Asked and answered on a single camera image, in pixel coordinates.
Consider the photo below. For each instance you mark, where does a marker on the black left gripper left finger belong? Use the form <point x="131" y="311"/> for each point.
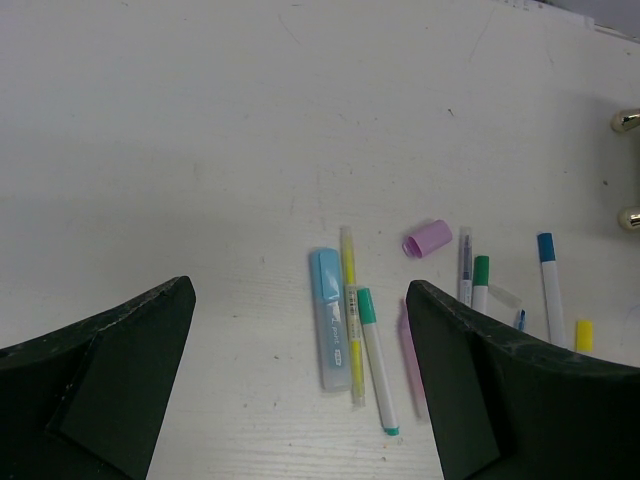
<point x="87" y="401"/>

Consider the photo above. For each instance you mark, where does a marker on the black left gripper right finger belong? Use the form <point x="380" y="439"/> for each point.
<point x="506" y="405"/>

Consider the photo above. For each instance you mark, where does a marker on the teal cap white marker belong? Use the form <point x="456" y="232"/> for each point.
<point x="389" y="421"/>

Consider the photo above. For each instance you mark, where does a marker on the yellow cap white marker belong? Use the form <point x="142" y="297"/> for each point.
<point x="584" y="338"/>

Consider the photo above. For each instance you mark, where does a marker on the green cap white marker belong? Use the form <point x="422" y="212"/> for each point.
<point x="480" y="284"/>

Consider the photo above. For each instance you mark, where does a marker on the blue cap white marker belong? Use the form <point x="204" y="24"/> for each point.
<point x="552" y="293"/>

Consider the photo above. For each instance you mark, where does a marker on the pink highlighter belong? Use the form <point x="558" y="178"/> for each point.
<point x="411" y="365"/>

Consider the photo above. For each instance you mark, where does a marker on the clear light blue pen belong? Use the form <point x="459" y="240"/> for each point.
<point x="520" y="323"/>

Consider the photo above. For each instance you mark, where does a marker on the clear dark blue pen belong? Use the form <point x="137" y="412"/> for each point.
<point x="465" y="266"/>

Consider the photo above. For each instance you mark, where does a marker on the purple highlighter cap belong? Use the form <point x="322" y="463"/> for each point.
<point x="426" y="239"/>

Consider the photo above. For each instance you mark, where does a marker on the thin yellow pen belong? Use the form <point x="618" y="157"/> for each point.
<point x="352" y="316"/>

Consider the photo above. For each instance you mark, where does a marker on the blue highlighter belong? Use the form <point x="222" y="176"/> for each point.
<point x="331" y="328"/>

